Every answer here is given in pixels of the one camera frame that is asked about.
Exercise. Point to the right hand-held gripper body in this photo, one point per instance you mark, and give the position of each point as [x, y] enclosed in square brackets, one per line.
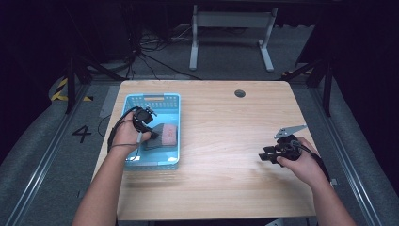
[287, 142]

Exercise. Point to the white metal desk frame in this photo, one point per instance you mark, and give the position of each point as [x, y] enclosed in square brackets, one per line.
[232, 20]

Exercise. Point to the plain grey pink knit glove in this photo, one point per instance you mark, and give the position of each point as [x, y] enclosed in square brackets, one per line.
[156, 146]

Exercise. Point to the person's left hand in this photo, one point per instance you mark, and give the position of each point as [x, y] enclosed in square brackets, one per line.
[127, 136]

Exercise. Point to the blue plastic basket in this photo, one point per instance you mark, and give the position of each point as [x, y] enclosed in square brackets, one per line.
[169, 109]

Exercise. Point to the yellow black hazard tape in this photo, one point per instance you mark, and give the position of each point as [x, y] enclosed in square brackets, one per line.
[59, 92]

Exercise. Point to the person's right hand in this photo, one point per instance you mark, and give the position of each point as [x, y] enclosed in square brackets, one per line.
[302, 166]

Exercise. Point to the grey metal floor rail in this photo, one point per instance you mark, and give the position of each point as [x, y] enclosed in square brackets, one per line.
[345, 157]
[47, 150]

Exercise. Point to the black metal stand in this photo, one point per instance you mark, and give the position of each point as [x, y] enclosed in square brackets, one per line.
[80, 73]
[320, 75]

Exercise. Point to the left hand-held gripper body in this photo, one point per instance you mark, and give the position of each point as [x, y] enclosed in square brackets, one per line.
[142, 117]

